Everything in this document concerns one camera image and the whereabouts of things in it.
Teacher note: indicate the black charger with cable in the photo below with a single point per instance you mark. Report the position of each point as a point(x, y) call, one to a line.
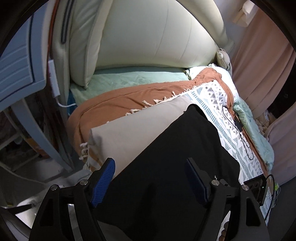
point(239, 127)

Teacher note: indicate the right pink curtain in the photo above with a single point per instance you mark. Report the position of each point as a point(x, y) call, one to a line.
point(281, 136)

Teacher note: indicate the mint green duvet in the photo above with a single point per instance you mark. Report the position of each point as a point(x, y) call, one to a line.
point(261, 144)

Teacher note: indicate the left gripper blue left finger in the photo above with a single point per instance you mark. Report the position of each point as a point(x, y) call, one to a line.
point(100, 180)

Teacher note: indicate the patterned white bedspread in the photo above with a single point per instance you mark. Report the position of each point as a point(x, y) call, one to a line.
point(217, 106)

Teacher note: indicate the cream padded headboard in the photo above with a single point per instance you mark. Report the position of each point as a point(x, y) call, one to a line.
point(92, 35)

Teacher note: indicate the folded beige cloth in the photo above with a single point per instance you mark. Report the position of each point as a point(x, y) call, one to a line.
point(125, 138)

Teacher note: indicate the pink curtain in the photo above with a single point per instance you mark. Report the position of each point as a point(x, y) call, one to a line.
point(262, 63)
point(281, 136)

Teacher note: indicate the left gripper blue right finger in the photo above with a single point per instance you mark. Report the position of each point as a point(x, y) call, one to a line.
point(199, 179)

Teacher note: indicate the hanging cream cloth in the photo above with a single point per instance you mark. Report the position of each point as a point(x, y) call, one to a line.
point(246, 14)

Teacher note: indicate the grey-blue bedside drawer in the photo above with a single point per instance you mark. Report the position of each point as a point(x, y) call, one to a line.
point(23, 72)

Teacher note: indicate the left pink curtain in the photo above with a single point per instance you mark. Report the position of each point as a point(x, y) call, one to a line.
point(262, 63)

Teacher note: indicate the pink plush blanket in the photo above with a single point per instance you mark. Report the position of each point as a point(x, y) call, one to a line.
point(264, 121)

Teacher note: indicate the black button-up shirt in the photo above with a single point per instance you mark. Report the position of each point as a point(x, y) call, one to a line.
point(153, 198)

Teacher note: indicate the rust orange blanket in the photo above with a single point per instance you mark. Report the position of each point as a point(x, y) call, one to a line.
point(112, 95)

